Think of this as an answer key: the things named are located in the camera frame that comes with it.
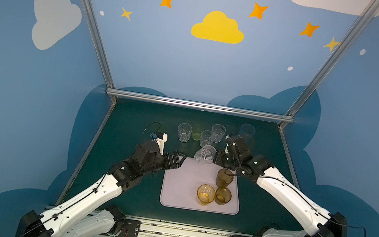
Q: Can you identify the dimpled amber glass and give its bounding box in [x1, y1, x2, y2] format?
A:
[215, 187, 232, 205]
[215, 168, 234, 188]

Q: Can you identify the clear faceted glass three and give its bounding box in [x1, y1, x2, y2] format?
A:
[194, 145, 217, 164]

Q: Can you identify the short yellow transparent glass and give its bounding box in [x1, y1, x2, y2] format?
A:
[197, 184, 216, 205]

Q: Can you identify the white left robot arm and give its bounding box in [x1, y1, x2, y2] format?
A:
[15, 140, 187, 237]

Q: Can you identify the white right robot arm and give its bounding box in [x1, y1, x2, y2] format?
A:
[213, 135, 348, 237]

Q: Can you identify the white plastic tray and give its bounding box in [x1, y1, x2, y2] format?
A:
[160, 158, 240, 215]

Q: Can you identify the tall yellow transparent glass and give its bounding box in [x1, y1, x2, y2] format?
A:
[243, 134, 255, 151]

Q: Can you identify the tall frosted blue glass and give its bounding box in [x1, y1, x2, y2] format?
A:
[239, 123, 256, 139]

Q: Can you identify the clear faceted glass four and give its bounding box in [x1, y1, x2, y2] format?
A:
[211, 124, 227, 143]

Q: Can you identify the clear faceted glass one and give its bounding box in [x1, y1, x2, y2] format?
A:
[177, 123, 193, 143]

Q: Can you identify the clear faceted glass two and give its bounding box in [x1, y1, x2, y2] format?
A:
[200, 130, 214, 147]

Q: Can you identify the small green transparent glass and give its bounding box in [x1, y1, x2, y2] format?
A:
[191, 124, 205, 141]

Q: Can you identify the right table edge rail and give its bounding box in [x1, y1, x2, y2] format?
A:
[279, 128, 300, 190]

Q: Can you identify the table edge rail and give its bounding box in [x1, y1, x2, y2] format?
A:
[279, 128, 300, 190]
[55, 103, 116, 205]

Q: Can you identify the horizontal aluminium frame rail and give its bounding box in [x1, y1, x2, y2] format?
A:
[106, 88, 294, 123]

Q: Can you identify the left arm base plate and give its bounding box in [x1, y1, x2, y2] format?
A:
[107, 219, 142, 237]

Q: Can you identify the left table edge rail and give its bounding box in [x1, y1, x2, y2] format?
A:
[55, 103, 116, 205]

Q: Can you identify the right aluminium frame post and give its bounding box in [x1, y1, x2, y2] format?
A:
[278, 0, 379, 131]

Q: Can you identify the aluminium frame post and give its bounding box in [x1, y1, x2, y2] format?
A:
[278, 0, 379, 131]
[80, 0, 114, 90]

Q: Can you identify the left aluminium frame post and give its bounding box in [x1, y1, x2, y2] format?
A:
[80, 0, 114, 90]

